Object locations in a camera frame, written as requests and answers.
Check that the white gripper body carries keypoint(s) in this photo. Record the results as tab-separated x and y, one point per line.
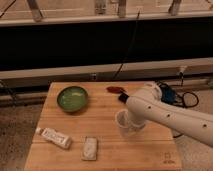
132	124

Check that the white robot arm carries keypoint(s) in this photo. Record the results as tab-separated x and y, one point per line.
146	104

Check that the green ceramic bowl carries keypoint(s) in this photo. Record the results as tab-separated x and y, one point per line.
72	99

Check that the dark red object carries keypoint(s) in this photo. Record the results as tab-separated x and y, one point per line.
114	89

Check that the blue device on floor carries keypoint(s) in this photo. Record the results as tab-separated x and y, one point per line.
168	95

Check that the wooden cutting board table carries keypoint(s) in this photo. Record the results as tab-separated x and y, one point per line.
152	149

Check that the white toothpaste tube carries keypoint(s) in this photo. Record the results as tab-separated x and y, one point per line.
55	137

